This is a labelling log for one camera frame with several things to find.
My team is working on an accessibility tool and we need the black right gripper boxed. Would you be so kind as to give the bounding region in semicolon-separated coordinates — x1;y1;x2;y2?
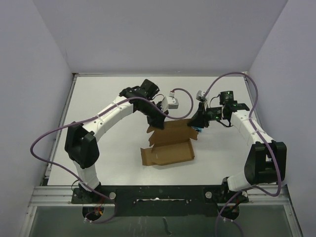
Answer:
187;102;226;128

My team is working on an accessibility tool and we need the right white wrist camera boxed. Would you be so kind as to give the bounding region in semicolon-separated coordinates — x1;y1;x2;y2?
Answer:
196;90;209;103

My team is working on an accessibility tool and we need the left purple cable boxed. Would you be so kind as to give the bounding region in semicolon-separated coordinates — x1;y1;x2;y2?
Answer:
30;88;194;224

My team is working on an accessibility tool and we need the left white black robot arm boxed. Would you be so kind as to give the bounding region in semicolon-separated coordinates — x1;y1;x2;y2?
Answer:
65;79;168;203

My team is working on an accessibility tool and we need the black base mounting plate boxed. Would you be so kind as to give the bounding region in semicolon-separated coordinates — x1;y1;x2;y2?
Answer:
71;185;249;220

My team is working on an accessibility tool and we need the purple cable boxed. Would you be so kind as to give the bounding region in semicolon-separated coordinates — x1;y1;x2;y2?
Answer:
204;71;282;237
30;88;194;224

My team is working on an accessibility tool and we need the brown cardboard paper box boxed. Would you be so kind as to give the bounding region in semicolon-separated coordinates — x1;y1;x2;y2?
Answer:
141;119;198;166

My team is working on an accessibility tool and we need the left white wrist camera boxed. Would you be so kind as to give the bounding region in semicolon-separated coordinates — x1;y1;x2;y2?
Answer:
161;91;179;112

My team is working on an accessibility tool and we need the small blue toy car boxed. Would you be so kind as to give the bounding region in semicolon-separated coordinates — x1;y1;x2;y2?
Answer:
194;127;202;133

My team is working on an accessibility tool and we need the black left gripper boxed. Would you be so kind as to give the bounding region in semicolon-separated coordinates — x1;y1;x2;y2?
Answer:
138;101;169;130

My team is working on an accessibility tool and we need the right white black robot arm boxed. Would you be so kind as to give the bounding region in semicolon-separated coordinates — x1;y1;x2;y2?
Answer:
188;91;287;202

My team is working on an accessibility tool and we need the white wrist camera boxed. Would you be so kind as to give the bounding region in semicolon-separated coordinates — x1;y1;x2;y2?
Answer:
161;91;179;112
196;90;209;103

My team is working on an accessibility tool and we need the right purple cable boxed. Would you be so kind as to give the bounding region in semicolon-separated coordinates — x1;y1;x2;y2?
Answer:
204;71;282;237

